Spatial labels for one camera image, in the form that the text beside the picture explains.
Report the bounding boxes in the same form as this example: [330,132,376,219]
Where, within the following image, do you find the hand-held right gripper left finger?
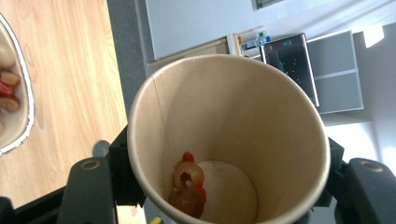
[106,124,147,207]

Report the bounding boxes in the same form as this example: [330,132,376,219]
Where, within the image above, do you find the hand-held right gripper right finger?
[314,136,346,208]

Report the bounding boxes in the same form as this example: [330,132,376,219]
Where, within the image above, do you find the small red fruit piece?
[193,182,207,203]
[181,151,196,163]

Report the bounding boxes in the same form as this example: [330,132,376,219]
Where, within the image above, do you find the brown glossy fruit piece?
[168,186,206,219]

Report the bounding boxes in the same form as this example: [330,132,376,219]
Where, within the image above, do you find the tan ring-shaped fruit piece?
[173,161,205,189]

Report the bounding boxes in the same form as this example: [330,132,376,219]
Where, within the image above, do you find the beige paper cup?
[126,53,332,224]

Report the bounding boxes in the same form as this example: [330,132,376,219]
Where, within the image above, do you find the white bowl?
[0,12,35,157]

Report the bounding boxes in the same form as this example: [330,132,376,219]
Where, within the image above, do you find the grey cabinet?
[305,29,365,115]

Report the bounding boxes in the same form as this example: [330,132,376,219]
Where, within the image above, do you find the beige wooden ledge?
[148,36,231,70]

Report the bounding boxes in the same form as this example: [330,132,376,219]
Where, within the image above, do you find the plastic bottles with blue labels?
[240,29,272,51]

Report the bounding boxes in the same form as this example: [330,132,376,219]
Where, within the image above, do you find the white panel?
[145,0,396,61]

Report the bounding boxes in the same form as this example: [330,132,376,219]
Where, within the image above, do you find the dark framed window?
[254,0,285,10]

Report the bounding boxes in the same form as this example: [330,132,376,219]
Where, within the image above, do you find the black appliance with silver frame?
[259,32,320,108]

